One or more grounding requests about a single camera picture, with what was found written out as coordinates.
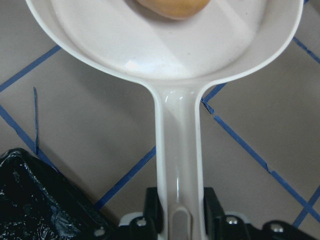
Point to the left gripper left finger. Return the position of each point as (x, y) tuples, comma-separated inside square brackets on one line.
[(153, 213)]

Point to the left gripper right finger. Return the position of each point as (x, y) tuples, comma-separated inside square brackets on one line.
[(213, 213)]

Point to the beige plastic dustpan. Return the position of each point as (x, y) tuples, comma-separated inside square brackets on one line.
[(177, 61)]

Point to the large yellow sponge piece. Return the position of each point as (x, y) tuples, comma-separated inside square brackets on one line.
[(175, 9)]

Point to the bin lined with black bag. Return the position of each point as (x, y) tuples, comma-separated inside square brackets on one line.
[(39, 203)]

